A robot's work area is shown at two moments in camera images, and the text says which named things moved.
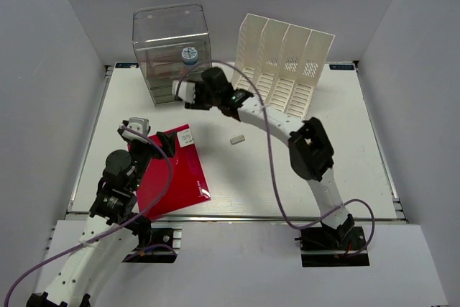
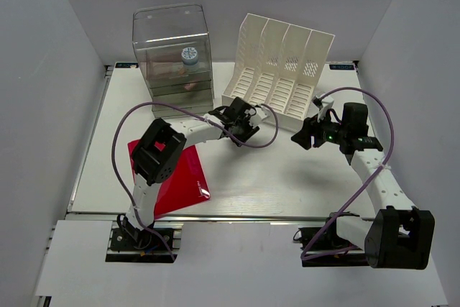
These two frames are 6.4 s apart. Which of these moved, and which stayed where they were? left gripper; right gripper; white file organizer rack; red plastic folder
Moved: right gripper; left gripper
Stayed: white file organizer rack; red plastic folder
